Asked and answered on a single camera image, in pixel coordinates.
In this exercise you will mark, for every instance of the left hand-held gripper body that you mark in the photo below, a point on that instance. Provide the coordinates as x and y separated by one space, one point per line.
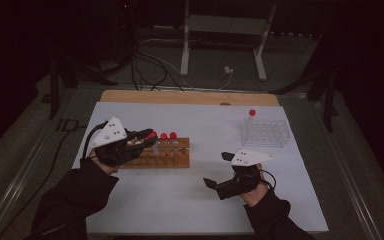
111 135

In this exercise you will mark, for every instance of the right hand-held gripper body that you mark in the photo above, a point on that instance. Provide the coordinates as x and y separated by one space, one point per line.
250 157

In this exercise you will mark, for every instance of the clear plastic test tube rack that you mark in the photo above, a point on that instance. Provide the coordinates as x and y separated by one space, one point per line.
263 138

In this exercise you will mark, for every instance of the wooden test tube rack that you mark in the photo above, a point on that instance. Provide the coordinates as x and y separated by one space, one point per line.
176 160

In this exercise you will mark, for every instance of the person's left hand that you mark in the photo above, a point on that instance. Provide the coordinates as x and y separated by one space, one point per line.
105 167

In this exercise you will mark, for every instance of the person's right hand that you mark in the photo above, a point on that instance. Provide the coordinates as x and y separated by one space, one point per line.
256 197

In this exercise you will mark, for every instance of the white table mat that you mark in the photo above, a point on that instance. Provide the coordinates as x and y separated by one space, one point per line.
180 200

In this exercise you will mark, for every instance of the black metal stand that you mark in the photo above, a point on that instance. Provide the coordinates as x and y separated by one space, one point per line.
54 93
328 100

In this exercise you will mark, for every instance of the white plug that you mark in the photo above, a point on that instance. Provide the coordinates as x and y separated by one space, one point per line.
228 69

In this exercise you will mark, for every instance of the white metal stand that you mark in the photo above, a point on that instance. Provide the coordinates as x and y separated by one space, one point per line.
185 50

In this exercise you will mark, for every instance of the metal floor rail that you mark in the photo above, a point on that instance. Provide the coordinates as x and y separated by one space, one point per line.
350 180
16 186

